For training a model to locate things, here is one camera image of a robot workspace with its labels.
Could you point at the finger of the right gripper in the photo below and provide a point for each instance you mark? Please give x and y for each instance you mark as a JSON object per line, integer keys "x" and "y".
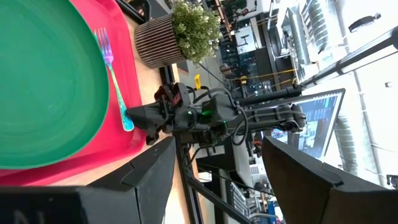
{"x": 154, "y": 135}
{"x": 146, "y": 115}

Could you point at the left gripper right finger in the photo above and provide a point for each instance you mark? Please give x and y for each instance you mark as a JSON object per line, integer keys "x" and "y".
{"x": 311, "y": 199}

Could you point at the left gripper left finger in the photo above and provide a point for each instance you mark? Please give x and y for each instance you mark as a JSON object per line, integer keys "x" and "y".
{"x": 146, "y": 186}

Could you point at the green round plate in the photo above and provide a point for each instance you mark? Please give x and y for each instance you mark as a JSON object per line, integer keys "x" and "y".
{"x": 46, "y": 84}

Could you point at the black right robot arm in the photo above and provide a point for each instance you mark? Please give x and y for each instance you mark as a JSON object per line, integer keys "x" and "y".
{"x": 270, "y": 115}

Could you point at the red plastic tray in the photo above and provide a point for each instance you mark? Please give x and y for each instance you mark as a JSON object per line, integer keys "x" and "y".
{"x": 121, "y": 146}

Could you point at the yellow plant tag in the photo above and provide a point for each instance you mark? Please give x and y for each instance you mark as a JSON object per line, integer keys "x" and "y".
{"x": 197, "y": 81}

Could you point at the computer monitor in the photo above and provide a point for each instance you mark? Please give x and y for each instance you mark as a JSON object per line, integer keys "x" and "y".
{"x": 320, "y": 118}

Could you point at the potted plant in ribbed pot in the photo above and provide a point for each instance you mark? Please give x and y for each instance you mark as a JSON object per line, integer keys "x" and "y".
{"x": 186, "y": 31}

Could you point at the black metal beam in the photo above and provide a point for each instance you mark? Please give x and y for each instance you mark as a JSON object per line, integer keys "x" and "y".
{"x": 357, "y": 56}

